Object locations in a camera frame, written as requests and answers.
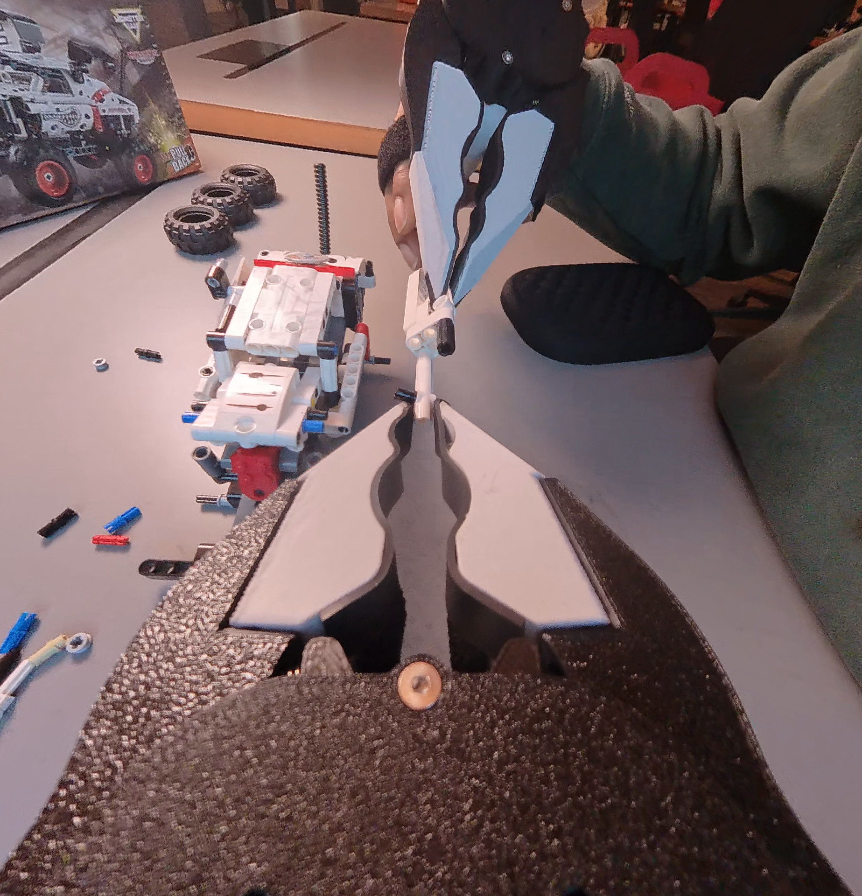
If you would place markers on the lego set box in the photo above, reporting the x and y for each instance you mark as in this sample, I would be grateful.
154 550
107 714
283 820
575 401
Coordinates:
67 105

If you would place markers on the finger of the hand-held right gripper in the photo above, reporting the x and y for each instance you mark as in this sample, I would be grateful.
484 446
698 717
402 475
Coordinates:
441 175
518 168

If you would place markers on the black lego axle pin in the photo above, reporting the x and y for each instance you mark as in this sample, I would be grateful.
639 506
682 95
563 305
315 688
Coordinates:
58 522

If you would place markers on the person's right forearm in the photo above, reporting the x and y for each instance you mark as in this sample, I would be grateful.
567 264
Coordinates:
683 182

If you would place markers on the black lego tyre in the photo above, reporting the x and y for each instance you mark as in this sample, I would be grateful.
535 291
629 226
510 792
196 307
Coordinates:
270 185
217 238
243 210

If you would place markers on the white lego truck model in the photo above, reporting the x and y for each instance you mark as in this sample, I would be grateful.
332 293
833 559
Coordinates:
291 301

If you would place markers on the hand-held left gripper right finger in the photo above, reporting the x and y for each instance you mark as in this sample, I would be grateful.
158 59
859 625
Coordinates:
529 553

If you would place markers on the person's right hand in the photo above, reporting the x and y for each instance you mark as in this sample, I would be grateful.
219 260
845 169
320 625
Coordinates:
403 217

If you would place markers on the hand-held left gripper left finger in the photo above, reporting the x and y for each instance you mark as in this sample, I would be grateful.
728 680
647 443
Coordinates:
319 553

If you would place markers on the black lego beam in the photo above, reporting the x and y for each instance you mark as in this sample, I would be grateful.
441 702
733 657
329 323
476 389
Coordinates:
158 568

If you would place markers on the grey table with black inset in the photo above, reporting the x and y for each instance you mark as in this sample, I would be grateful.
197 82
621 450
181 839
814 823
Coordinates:
298 91

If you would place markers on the white lego panel subassembly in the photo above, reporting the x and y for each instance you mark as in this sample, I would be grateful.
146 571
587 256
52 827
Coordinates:
424 329

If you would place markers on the white yellow lego subassembly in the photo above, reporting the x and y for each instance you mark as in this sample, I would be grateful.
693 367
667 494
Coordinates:
25 675

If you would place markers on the blue lego pin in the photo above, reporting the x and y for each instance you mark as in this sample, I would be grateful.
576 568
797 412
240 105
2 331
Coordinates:
123 520
18 632

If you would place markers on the short black lego pin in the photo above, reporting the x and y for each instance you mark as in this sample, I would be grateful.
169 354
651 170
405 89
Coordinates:
149 353

